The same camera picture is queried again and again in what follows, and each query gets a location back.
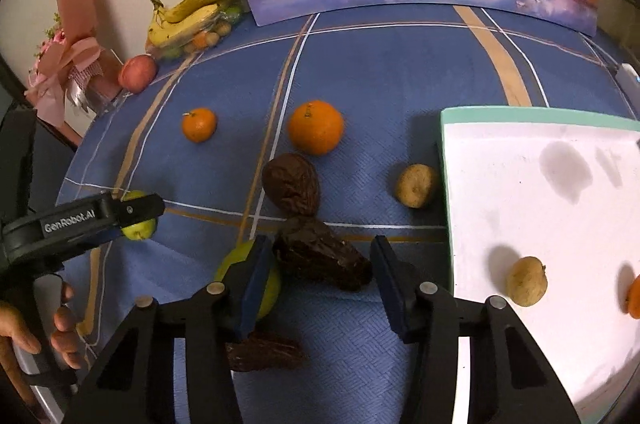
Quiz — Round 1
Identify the small mandarin orange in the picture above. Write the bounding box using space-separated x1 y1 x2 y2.
181 108 218 143
626 274 640 320

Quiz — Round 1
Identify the white device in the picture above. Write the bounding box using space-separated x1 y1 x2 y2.
616 62 640 115

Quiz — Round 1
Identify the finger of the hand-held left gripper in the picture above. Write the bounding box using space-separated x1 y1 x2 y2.
107 192 166 231

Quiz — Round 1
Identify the green apple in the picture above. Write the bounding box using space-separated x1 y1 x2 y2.
215 240 282 321

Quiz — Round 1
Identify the yellow banana bunch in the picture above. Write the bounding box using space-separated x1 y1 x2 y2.
147 0 241 49

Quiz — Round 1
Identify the dark brown wrinkled fruit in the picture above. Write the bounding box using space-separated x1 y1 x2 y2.
262 154 321 219
272 216 373 291
225 331 307 372

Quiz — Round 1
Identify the large orange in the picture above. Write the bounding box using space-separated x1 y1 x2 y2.
288 100 345 155

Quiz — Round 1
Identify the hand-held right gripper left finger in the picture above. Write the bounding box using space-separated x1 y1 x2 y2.
65 235 275 424

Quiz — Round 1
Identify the pink wrapped flower bouquet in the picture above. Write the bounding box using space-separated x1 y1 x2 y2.
25 0 124 141

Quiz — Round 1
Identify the person's left hand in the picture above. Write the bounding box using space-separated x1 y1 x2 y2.
0 281 84 411

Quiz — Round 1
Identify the small green fruit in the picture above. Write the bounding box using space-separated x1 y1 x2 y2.
120 190 157 241

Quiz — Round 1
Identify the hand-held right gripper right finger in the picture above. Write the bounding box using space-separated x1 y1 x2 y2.
370 235 581 424

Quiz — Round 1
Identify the tan round fruit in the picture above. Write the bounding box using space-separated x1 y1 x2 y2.
506 256 548 307
395 164 441 209

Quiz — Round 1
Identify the blue plaid tablecloth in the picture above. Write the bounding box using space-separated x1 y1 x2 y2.
55 4 640 424

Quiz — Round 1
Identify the red apple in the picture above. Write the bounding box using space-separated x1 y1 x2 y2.
118 55 158 93

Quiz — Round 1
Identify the white tray with green rim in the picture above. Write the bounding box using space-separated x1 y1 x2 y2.
437 106 640 424

